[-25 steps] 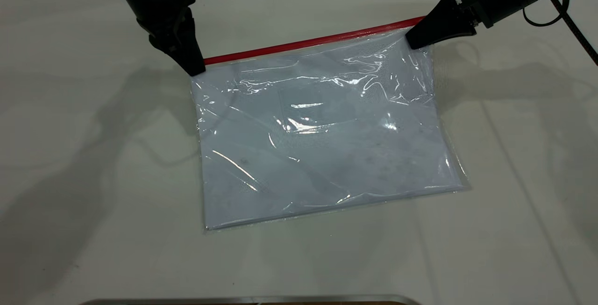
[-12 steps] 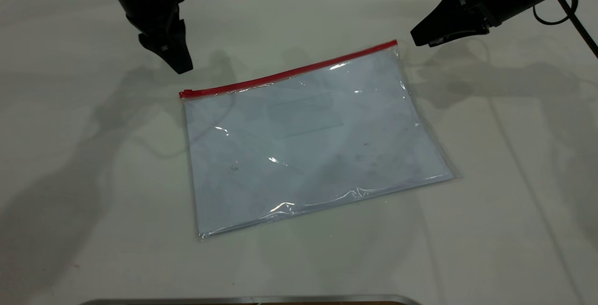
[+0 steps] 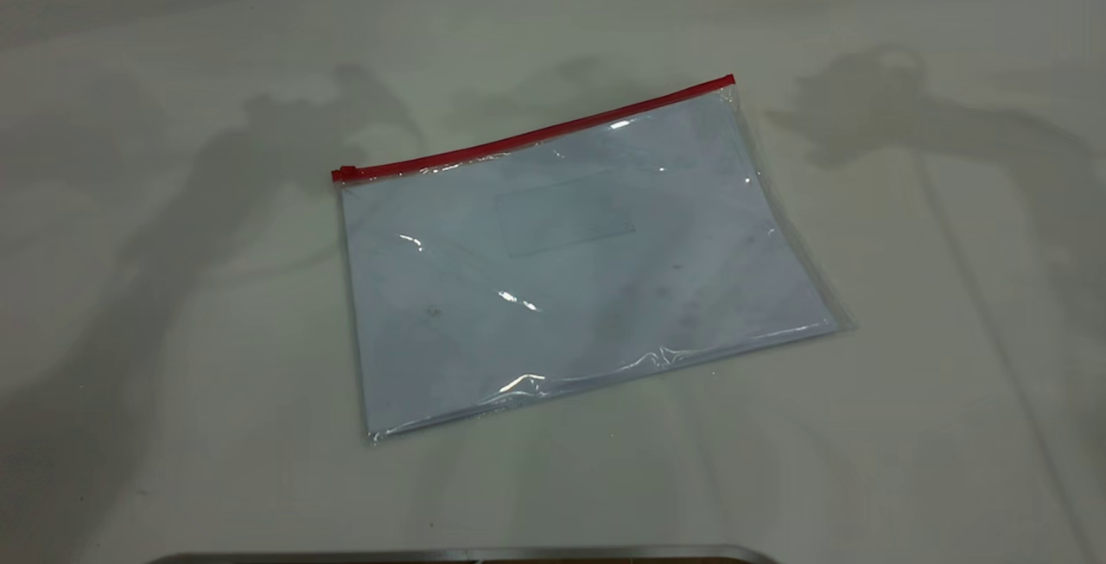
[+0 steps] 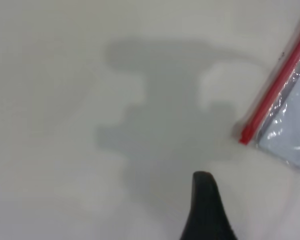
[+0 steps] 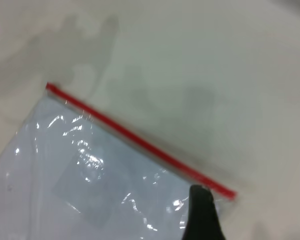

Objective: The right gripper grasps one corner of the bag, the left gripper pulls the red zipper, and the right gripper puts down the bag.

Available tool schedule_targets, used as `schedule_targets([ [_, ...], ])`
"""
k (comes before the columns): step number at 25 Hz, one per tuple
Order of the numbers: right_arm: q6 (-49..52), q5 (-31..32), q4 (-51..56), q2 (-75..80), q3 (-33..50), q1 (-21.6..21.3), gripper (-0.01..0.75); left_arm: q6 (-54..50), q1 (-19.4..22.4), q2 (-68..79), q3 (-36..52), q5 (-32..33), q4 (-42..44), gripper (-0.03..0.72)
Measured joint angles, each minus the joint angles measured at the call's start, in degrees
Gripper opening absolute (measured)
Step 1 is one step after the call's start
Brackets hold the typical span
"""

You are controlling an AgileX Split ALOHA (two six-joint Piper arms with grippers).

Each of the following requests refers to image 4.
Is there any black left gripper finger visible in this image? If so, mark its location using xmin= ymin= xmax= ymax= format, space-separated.
xmin=179 ymin=170 xmax=239 ymax=240

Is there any clear plastic zipper bag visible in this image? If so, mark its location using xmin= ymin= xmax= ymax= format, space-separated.
xmin=231 ymin=21 xmax=300 ymax=175

